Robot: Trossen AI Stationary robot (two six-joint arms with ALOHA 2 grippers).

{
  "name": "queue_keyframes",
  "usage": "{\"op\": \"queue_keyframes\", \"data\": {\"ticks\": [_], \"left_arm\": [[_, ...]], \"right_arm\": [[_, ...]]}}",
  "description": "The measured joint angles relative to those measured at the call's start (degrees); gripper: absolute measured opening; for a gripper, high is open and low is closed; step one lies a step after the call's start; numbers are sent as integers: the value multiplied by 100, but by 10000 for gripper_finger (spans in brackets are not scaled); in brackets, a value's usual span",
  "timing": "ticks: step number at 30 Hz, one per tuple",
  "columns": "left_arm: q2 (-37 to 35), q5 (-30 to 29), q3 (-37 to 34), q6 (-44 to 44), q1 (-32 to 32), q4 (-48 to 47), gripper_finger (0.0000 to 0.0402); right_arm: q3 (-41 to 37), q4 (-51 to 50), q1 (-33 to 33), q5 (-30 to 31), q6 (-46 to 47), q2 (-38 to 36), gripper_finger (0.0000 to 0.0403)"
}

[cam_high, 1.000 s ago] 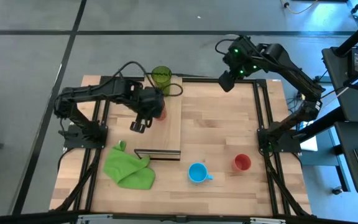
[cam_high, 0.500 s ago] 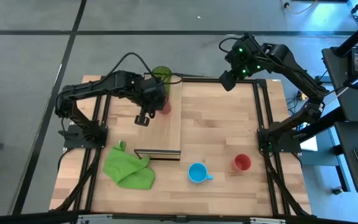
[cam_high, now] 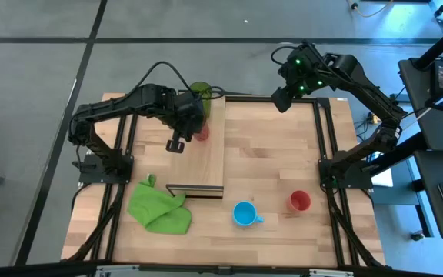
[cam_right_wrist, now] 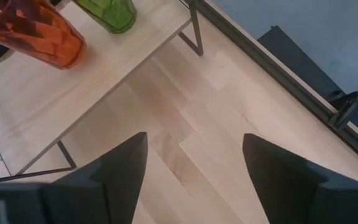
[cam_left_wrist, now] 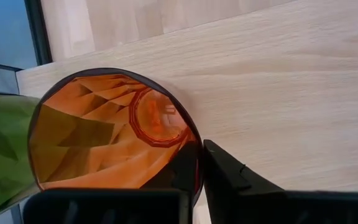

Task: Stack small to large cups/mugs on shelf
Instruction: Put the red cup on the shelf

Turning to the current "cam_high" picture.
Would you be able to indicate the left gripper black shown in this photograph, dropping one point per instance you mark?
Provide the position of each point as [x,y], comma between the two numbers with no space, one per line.
[187,111]

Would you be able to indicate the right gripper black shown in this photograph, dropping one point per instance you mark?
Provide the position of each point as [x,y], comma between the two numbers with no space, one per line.
[306,71]

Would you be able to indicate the red translucent faceted cup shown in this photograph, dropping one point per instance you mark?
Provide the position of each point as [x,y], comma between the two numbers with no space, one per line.
[203,132]

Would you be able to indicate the green translucent cup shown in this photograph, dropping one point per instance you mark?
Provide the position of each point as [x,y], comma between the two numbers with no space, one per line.
[206,102]

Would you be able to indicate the orange plastic cup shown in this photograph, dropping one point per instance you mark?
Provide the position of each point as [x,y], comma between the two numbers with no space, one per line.
[299,201]

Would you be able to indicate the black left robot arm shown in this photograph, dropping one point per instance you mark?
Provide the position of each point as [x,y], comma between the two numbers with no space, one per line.
[90,111]

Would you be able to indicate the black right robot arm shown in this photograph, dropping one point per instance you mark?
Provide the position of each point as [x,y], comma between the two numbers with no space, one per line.
[375,100]

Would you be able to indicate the green cloth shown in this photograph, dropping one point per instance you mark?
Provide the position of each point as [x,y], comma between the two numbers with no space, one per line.
[158,209]

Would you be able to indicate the black side desk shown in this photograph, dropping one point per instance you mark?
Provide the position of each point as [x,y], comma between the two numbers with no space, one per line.
[442,131]

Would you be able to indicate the black diagonal support pole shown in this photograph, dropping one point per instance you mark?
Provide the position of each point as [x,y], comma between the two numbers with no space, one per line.
[442,42]

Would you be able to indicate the black frame wooden shelf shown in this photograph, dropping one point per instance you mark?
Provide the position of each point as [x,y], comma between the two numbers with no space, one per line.
[202,165]

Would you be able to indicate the black aluminium table frame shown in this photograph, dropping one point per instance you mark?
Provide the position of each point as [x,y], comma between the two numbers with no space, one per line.
[327,134]

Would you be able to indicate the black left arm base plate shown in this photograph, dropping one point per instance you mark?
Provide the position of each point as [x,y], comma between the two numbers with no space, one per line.
[90,173]

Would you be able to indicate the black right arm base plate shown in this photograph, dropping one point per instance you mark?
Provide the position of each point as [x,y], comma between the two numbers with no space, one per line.
[354,179]

